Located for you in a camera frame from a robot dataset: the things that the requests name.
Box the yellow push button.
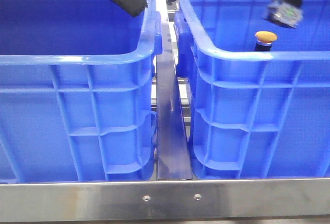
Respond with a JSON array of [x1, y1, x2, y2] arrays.
[[254, 31, 278, 52]]

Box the red push button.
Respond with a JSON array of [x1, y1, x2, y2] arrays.
[[263, 0, 303, 28]]

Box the large blue crate left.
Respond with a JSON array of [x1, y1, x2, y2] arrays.
[[1, 0, 162, 184]]

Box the large blue crate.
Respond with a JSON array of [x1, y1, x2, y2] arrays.
[[175, 0, 329, 179], [1, 0, 162, 184]]

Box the large blue crate right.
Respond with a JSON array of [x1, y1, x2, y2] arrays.
[[175, 0, 329, 179]]

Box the dark steel divider bar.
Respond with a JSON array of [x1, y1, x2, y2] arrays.
[[156, 12, 193, 180]]

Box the steel front rail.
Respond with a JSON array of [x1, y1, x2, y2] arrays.
[[1, 178, 329, 222]]

